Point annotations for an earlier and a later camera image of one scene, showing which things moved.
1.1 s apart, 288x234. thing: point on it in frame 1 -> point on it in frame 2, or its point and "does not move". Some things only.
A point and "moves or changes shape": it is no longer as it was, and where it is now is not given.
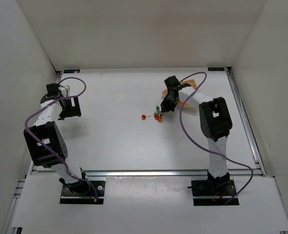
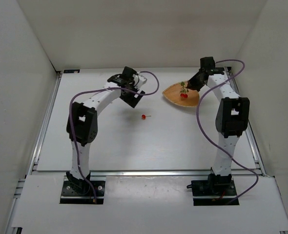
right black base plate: x=202 y=196 does not move
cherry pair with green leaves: x=158 y=114 moves or changes shape
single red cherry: x=143 y=117 does not move
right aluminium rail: x=250 y=133 does not move
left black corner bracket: x=70 y=71 does not move
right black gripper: x=170 y=101 -> x=195 y=81
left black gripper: x=71 y=107 -> x=133 y=98
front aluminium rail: x=232 y=173 does not move
